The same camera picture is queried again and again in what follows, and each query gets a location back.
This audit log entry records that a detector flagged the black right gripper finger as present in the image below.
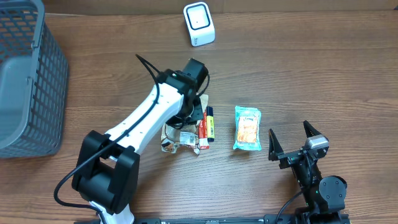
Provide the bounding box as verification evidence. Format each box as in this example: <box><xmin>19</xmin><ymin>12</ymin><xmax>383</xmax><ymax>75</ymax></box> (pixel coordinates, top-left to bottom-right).
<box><xmin>269</xmin><ymin>129</ymin><xmax>284</xmax><ymax>161</ymax></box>
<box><xmin>303</xmin><ymin>120</ymin><xmax>321</xmax><ymax>138</ymax></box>

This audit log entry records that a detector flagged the brown snack pouch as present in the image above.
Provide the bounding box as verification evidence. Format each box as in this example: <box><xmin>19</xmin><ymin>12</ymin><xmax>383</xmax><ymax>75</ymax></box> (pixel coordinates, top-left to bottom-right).
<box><xmin>160</xmin><ymin>93</ymin><xmax>210</xmax><ymax>156</ymax></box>

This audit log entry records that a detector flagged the teal tissue pack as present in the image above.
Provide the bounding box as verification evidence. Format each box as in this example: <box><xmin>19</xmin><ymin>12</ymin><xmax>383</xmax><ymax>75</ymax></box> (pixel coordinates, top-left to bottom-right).
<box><xmin>233</xmin><ymin>106</ymin><xmax>262</xmax><ymax>151</ymax></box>

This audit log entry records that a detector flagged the yellow highlighter marker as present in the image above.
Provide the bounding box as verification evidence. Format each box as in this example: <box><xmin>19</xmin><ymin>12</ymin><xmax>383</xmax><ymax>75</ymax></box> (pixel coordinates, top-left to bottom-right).
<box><xmin>206</xmin><ymin>106</ymin><xmax>215</xmax><ymax>142</ymax></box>

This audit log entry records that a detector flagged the red snack stick packet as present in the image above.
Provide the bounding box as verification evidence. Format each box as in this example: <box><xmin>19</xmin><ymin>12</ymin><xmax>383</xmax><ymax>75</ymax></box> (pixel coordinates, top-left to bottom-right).
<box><xmin>198</xmin><ymin>111</ymin><xmax>210</xmax><ymax>150</ymax></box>

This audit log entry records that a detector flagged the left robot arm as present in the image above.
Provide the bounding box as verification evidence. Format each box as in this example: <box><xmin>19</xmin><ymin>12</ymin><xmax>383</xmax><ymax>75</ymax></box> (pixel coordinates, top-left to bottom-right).
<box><xmin>72</xmin><ymin>58</ymin><xmax>210</xmax><ymax>223</ymax></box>

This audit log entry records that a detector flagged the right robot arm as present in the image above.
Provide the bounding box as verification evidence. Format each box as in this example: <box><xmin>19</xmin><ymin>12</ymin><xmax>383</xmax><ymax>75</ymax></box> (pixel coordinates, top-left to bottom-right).
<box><xmin>264</xmin><ymin>120</ymin><xmax>350</xmax><ymax>224</ymax></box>

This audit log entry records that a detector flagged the white barcode scanner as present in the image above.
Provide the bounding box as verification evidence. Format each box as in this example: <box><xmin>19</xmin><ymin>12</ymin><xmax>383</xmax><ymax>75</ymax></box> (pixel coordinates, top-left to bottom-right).
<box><xmin>183</xmin><ymin>1</ymin><xmax>216</xmax><ymax>47</ymax></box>

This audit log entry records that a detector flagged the grey plastic mesh basket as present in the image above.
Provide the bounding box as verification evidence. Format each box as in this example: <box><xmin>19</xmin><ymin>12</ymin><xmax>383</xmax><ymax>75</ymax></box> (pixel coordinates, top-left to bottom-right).
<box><xmin>1</xmin><ymin>0</ymin><xmax>69</xmax><ymax>159</ymax></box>

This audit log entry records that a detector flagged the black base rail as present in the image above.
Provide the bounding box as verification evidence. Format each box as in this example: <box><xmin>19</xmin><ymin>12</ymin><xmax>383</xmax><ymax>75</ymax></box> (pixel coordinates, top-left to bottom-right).
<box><xmin>74</xmin><ymin>214</ymin><xmax>351</xmax><ymax>224</ymax></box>

